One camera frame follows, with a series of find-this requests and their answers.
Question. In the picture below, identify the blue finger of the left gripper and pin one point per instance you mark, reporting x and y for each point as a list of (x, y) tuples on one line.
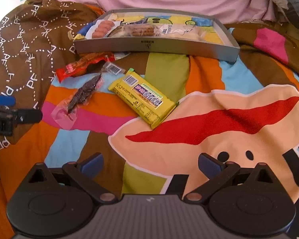
[(7, 100)]

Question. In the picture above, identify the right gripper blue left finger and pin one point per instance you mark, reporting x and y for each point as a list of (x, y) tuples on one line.
[(82, 175)]

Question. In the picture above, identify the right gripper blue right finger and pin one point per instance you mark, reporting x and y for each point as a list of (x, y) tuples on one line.
[(220, 175)]

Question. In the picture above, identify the dark dried snack clear wrapper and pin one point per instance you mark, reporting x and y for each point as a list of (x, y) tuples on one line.
[(65, 114)]

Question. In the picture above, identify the yellow snack bar packet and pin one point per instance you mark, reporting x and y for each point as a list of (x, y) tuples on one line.
[(148, 102)]

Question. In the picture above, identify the red snack packet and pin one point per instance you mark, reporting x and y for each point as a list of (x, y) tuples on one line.
[(80, 67)]

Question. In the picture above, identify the pink sausages white packet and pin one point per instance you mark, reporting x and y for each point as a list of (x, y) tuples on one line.
[(101, 29)]

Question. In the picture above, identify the toast bread packet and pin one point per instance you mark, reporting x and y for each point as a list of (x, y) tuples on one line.
[(180, 31)]

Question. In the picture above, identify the round cake clear packet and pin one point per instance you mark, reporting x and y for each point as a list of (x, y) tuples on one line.
[(135, 30)]

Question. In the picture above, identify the brown PF patterned quilt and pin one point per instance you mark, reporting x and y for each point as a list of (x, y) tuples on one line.
[(36, 39)]

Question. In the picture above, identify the colourful cartoon blanket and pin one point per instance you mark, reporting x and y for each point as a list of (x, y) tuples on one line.
[(246, 112)]

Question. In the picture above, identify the grey tray with cartoon liner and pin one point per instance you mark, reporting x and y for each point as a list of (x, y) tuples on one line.
[(218, 44)]

